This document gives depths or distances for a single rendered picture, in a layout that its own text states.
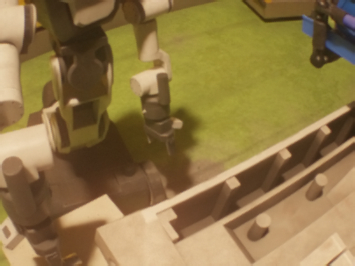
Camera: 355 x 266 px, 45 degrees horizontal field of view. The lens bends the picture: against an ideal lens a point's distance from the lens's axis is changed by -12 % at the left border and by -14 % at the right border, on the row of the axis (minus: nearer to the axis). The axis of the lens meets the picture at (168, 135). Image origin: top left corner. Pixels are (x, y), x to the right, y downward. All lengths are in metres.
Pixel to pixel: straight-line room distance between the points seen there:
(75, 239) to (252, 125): 1.60
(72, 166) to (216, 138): 0.74
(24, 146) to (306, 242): 0.54
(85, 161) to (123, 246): 1.23
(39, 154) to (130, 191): 1.25
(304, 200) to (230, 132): 1.44
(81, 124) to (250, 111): 1.22
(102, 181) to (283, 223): 1.09
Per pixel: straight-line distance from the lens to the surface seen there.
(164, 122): 1.53
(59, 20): 1.14
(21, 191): 0.64
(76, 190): 1.89
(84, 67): 1.26
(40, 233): 0.77
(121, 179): 1.88
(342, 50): 0.96
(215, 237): 0.83
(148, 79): 1.45
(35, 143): 0.65
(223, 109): 2.52
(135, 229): 0.80
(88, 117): 1.53
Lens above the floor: 1.64
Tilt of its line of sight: 44 degrees down
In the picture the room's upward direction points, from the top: 2 degrees clockwise
